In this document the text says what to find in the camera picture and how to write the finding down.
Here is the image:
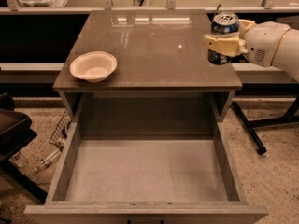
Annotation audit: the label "wire mesh basket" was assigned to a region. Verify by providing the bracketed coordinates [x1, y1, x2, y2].
[49, 112, 71, 148]

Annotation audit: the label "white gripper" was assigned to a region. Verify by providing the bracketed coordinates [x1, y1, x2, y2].
[204, 19, 291, 68]

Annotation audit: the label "white paper bowl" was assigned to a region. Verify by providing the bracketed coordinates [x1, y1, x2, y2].
[70, 51, 117, 83]

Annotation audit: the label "blue pepsi can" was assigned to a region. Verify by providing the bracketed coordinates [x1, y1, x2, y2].
[208, 12, 240, 65]

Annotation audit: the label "open grey top drawer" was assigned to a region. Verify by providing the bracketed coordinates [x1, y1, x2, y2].
[25, 94, 267, 224]

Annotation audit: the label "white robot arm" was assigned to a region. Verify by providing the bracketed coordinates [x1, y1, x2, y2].
[204, 20, 299, 81]

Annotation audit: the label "clear plastic bottle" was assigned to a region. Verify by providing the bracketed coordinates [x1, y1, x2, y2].
[35, 149, 61, 173]

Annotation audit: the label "grey cabinet with glossy top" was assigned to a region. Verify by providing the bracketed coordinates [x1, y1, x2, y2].
[54, 10, 241, 140]

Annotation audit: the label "black metal stand legs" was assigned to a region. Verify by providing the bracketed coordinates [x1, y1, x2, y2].
[232, 97, 299, 155]

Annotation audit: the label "black chair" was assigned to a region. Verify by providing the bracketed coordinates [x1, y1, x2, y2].
[0, 93, 48, 203]

